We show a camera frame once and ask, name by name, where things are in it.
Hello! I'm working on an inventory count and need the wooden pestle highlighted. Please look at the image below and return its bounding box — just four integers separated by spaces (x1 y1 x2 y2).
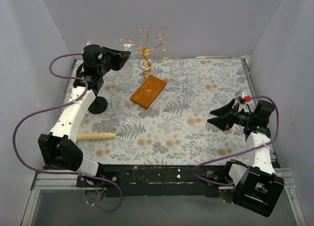
77 133 116 141

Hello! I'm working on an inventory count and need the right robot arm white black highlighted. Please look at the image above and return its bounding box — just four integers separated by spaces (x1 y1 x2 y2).
208 99 284 217

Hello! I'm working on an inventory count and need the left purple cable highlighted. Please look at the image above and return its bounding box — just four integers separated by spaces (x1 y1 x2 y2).
12 53 123 213

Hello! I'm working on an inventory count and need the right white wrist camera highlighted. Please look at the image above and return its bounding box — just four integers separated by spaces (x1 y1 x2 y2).
235 90 251 105

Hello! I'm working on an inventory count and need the ribbed clear wine glass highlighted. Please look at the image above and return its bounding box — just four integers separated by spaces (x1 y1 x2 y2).
119 59 134 83

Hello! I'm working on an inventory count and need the floral patterned table mat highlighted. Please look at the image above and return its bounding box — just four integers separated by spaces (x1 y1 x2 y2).
77 58 251 165

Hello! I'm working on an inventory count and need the clear wine glass back centre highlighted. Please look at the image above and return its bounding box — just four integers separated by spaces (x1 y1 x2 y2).
170 58 184 87

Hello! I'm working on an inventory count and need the microphone on black stand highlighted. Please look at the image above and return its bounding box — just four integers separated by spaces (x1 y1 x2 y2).
88 96 108 114

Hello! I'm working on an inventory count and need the clear wine glass front left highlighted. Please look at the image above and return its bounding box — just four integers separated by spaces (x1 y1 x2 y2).
110 95 130 125

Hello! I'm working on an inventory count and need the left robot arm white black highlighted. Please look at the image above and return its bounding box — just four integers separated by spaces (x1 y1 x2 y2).
38 44 131 187

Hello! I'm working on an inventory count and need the round clear wine glass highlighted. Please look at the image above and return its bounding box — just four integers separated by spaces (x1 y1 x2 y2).
121 43 134 55

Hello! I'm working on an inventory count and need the gold wire wine glass rack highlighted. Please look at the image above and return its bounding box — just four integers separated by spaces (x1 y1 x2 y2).
118 29 171 109

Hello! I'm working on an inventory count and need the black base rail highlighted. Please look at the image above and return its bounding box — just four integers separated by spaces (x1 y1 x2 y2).
76 165 233 198

